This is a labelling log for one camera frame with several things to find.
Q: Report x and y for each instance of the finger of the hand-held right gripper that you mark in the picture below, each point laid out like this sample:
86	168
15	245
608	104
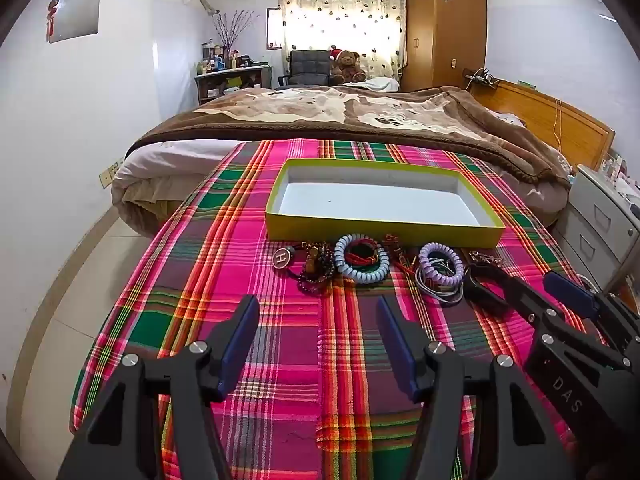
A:
570	292
530	305

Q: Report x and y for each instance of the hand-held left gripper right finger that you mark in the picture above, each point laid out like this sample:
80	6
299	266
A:
395	345

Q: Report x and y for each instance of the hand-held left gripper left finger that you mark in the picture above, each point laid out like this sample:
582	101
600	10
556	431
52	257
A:
240	340

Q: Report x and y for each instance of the black wristband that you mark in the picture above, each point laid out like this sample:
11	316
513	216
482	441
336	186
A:
485	301

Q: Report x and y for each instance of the yellow-green cardboard tray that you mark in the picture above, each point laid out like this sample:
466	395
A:
370	200

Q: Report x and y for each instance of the pink green plaid cloth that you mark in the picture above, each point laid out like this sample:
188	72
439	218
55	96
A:
300	310

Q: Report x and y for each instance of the grey drawer cabinet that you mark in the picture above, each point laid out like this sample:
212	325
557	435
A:
595	220

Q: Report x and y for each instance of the clutter of small packages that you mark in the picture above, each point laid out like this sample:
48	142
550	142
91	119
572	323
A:
620	172

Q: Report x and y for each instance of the wooden headboard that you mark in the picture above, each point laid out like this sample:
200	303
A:
540	110

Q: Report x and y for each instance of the patterned pillow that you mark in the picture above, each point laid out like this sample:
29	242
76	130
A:
507	117

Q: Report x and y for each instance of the brown printed blanket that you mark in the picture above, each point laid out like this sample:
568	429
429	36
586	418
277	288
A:
400	130

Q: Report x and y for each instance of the power strip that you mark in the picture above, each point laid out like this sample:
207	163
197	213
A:
481	77

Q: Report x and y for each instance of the wooden shelf desk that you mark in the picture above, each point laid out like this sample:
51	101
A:
230	82

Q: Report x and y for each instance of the white pillow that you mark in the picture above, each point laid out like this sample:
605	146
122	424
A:
382	84

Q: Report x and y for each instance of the black chair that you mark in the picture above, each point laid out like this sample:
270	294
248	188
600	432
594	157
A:
305	67

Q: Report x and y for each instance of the brown teddy bear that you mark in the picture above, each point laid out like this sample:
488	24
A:
347	67

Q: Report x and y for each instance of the group of bottles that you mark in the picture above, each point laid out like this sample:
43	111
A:
217	55

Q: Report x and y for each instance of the wooden wardrobe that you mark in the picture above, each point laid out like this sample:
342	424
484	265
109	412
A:
445	25

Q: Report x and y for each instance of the vase with dry branches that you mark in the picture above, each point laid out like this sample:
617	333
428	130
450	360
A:
227	35

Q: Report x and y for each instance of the red hanging ornament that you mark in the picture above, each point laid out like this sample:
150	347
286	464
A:
52	15

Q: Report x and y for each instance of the wall socket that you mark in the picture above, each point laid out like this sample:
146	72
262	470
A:
109	175

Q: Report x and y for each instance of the white wall poster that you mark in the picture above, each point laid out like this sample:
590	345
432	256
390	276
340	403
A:
77	12

